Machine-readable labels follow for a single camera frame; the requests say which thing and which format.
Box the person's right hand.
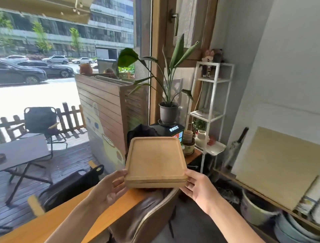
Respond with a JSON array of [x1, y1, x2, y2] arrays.
[[179, 168, 221, 215]]

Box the person's left hand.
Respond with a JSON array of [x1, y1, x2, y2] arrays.
[[88, 169, 129, 214]]

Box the person's right forearm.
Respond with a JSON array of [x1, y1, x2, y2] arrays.
[[207, 200, 265, 243]]

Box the person's left forearm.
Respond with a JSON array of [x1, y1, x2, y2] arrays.
[[45, 200, 105, 243]]

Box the brown folding chair orange armrests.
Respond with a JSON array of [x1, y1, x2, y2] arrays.
[[27, 164, 105, 217]]

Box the brown leather chair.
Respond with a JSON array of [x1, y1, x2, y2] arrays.
[[107, 188, 180, 243]]

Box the white vase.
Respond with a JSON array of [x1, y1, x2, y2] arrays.
[[194, 130, 210, 148]]

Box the white bucket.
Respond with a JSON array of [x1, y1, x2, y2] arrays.
[[240, 189, 280, 227]]

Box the stack of ceramic bowls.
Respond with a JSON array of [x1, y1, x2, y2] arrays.
[[182, 130, 194, 143]]

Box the black backpack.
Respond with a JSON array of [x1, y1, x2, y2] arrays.
[[127, 124, 160, 151]]

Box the beige board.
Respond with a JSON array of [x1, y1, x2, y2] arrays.
[[236, 126, 320, 211]]

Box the cat mural wooden partition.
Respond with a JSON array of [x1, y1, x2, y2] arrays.
[[75, 73, 150, 173]]

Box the wooden picket fence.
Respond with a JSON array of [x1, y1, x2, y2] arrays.
[[0, 102, 87, 145]]

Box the grey plant pot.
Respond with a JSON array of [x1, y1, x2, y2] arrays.
[[159, 101, 180, 125]]

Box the white metal shelf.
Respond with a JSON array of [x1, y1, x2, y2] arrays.
[[186, 62, 235, 173]]

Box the dark folding table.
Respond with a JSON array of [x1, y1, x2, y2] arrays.
[[0, 133, 53, 205]]

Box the grey basin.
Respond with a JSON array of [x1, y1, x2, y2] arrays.
[[274, 213, 320, 243]]

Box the black folding armchair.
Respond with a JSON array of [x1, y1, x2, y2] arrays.
[[11, 107, 68, 161]]

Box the plush doll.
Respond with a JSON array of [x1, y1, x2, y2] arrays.
[[201, 48, 225, 78]]

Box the dark grey car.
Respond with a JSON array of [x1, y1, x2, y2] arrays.
[[15, 59, 75, 78]]

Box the green leafy plant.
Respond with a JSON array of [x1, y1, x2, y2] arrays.
[[117, 34, 200, 108]]

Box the black car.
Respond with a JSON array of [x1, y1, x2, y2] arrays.
[[0, 61, 48, 85]]

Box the glass office building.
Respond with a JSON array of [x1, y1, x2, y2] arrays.
[[0, 0, 134, 59]]

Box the beige awning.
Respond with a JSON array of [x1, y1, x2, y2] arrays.
[[0, 0, 94, 24]]

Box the black handled tool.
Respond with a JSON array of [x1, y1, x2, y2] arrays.
[[224, 127, 250, 171]]

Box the metal window handle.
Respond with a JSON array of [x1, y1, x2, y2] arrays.
[[171, 9, 179, 37]]

